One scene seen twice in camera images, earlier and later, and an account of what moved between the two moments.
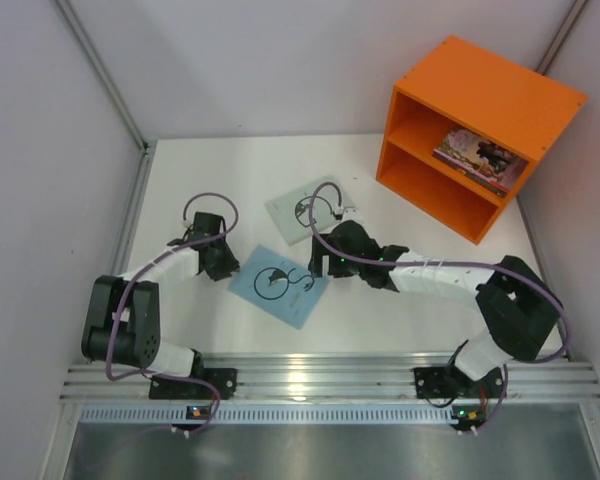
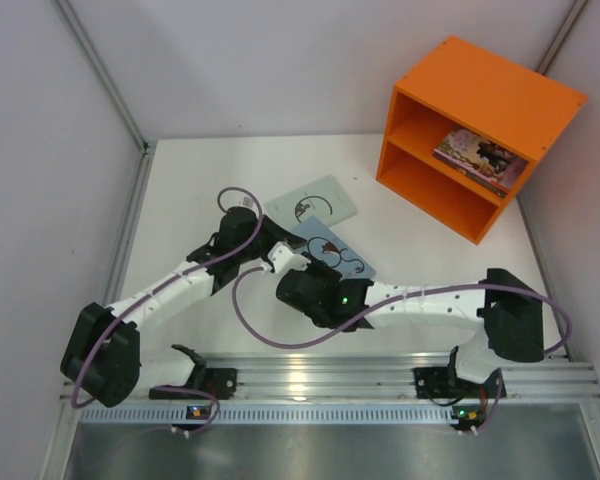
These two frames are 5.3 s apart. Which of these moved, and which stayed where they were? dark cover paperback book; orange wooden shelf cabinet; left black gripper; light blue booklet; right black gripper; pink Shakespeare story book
Moved: right black gripper; light blue booklet; left black gripper
Stayed: orange wooden shelf cabinet; pink Shakespeare story book; dark cover paperback book
